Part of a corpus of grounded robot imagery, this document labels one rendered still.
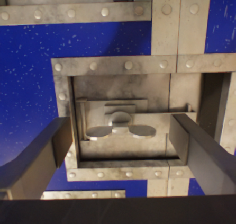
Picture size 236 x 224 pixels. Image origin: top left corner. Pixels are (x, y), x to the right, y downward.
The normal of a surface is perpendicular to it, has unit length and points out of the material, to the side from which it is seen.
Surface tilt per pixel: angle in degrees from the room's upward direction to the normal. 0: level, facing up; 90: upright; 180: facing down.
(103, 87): 90
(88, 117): 90
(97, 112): 90
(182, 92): 90
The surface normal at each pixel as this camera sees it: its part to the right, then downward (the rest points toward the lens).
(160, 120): 0.00, 0.29
